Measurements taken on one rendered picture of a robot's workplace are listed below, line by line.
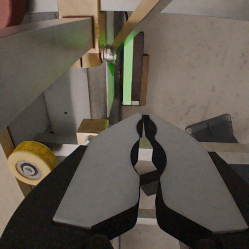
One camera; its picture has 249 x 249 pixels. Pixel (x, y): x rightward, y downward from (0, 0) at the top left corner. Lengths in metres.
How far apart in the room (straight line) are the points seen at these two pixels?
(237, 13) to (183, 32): 0.88
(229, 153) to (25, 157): 0.36
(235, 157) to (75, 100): 0.44
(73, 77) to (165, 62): 0.72
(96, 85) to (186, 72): 0.82
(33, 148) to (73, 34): 0.22
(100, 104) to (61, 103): 0.16
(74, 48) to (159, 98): 1.08
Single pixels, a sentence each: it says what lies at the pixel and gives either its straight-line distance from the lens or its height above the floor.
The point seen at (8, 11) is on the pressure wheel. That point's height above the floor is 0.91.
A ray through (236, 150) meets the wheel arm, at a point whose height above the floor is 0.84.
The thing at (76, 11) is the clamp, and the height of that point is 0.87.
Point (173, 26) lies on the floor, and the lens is 1.14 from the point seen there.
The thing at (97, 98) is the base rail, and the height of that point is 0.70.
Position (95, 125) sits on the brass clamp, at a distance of 0.35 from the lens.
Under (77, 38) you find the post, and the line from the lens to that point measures 0.19.
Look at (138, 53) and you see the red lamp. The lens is 0.42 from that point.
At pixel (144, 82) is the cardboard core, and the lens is 1.11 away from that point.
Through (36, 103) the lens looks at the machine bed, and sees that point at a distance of 0.58.
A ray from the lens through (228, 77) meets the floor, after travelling 1.30.
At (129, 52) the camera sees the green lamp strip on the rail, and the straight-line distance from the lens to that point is 0.42.
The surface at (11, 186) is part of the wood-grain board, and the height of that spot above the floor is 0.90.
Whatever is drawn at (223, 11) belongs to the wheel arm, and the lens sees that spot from 0.28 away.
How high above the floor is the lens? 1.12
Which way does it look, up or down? 57 degrees down
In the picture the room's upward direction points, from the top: 174 degrees counter-clockwise
